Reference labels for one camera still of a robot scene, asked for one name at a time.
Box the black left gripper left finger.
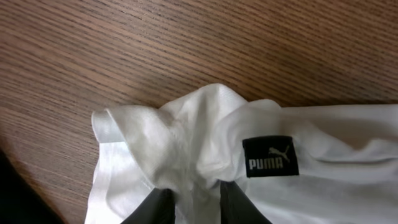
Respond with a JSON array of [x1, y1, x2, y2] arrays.
[[121, 189, 175, 224]]

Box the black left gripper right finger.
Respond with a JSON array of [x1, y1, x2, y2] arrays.
[[220, 181, 271, 224]]

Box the white Puma t-shirt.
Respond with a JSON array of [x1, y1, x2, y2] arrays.
[[85, 84, 397, 223]]

